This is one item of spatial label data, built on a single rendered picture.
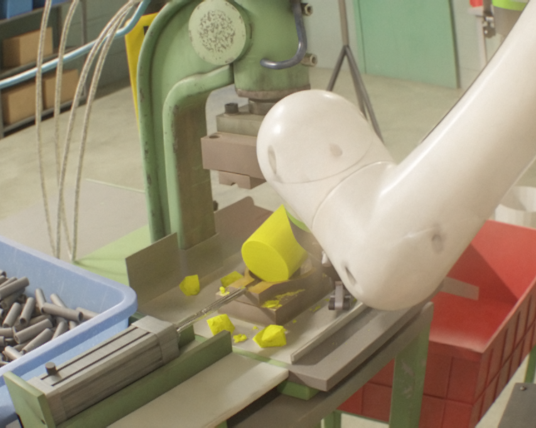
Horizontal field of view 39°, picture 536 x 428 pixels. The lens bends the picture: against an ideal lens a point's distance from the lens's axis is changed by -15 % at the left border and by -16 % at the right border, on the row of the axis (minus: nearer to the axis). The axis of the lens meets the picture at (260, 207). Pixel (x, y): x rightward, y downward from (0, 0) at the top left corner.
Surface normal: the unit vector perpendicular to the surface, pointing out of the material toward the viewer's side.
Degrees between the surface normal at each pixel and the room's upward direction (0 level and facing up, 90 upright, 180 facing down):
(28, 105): 90
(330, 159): 49
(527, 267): 90
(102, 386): 90
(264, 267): 106
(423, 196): 64
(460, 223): 99
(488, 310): 0
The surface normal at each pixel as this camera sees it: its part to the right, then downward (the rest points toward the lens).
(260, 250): -0.56, 0.57
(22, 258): -0.60, 0.18
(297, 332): -0.07, -0.94
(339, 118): 0.22, -0.58
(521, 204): -0.26, 0.31
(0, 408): 0.80, 0.32
